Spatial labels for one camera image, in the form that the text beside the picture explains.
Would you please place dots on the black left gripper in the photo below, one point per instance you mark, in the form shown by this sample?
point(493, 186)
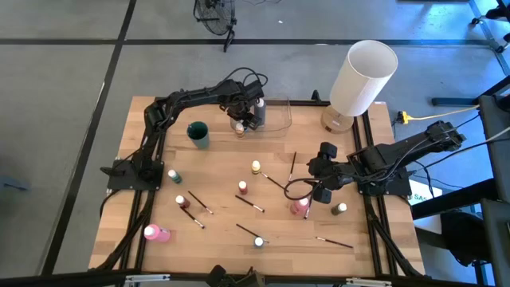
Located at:
point(245, 109)

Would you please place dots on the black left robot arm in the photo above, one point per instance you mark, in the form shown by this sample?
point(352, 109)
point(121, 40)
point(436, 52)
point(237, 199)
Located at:
point(191, 97)

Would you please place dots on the white labelled box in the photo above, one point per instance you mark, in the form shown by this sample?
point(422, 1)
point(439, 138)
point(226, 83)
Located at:
point(426, 193)

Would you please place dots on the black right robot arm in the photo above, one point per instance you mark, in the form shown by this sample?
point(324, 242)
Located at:
point(398, 153)

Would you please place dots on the black floor fan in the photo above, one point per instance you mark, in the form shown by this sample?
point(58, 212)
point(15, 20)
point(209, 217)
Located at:
point(215, 18)

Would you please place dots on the large pink paint bottle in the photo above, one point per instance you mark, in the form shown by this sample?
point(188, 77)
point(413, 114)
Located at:
point(157, 233)

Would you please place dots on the teal green plastic cup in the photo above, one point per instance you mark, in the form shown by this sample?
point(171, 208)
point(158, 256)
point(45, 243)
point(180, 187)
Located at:
point(198, 135)

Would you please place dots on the dark desk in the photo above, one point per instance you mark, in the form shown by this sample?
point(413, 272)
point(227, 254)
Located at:
point(494, 159)

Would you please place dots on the black chair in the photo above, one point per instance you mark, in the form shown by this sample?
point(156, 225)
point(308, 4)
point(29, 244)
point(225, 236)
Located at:
point(462, 237)

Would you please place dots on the large slate grey paint bottle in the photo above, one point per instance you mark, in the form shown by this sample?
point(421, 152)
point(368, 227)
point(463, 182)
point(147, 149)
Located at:
point(260, 113)

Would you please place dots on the small red paint bottle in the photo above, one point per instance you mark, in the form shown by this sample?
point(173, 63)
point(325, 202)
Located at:
point(242, 187)

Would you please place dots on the small olive green paint bottle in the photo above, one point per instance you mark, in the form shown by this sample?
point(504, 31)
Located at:
point(339, 209)

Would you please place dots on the clear plastic bin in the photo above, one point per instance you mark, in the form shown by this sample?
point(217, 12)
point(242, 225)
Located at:
point(279, 115)

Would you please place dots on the white shade wooden base lamp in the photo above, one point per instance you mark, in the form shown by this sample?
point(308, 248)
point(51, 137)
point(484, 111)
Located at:
point(358, 87)

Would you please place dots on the small teal paint bottle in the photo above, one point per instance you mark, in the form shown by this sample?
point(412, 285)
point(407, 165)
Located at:
point(174, 175)

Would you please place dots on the small maroon paint bottle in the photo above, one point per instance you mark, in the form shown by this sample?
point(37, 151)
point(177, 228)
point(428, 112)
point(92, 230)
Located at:
point(183, 201)

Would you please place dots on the small orange yellow paint bottle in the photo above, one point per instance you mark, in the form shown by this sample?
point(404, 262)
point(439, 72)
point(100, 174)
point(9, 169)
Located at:
point(240, 130)

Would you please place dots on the grey office chair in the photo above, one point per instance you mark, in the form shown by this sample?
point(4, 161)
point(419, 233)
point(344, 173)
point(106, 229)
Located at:
point(499, 48)

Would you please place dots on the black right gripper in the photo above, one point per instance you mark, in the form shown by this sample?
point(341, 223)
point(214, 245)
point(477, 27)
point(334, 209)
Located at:
point(326, 175)

